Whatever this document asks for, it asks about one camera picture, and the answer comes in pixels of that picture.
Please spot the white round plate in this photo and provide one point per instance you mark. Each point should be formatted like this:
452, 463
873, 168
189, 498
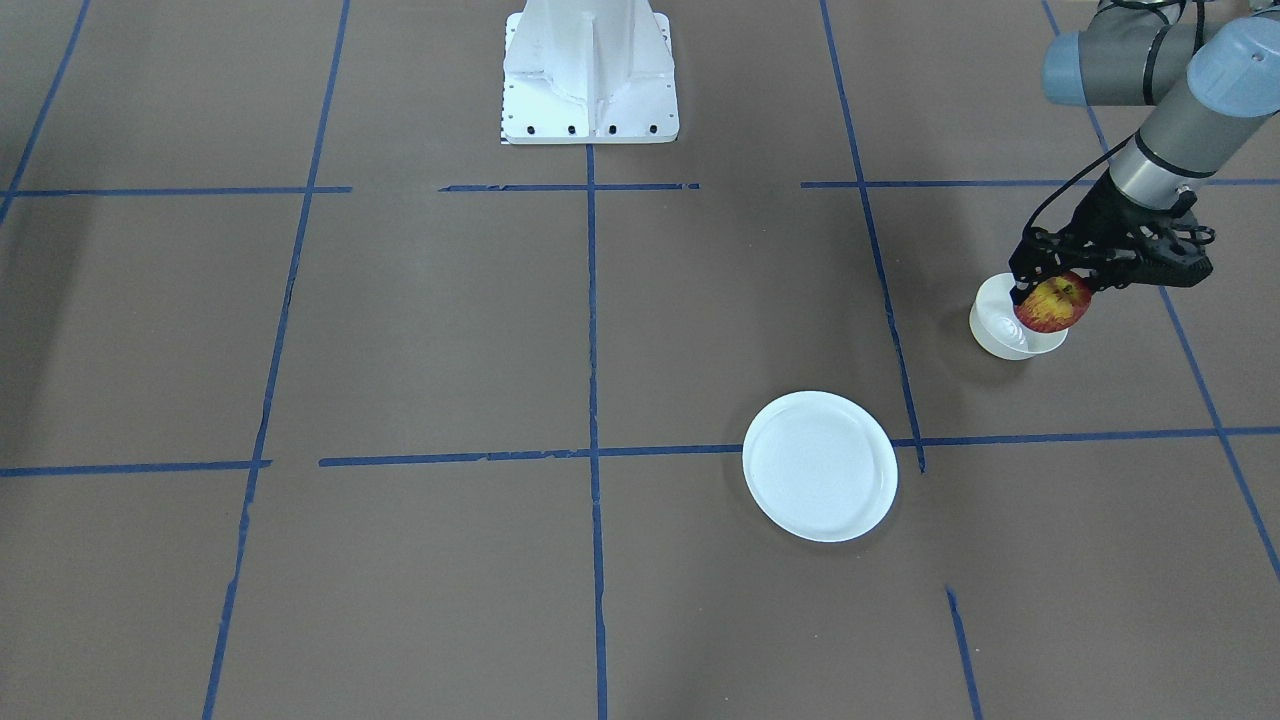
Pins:
820, 467

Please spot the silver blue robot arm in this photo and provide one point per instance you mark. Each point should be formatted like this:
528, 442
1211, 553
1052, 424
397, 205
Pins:
1208, 89

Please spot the white small bowl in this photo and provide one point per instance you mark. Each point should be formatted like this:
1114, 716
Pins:
994, 326

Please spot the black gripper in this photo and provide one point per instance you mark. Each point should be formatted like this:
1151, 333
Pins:
1103, 219

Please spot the red yellow apple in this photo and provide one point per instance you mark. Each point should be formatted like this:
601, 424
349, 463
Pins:
1056, 304

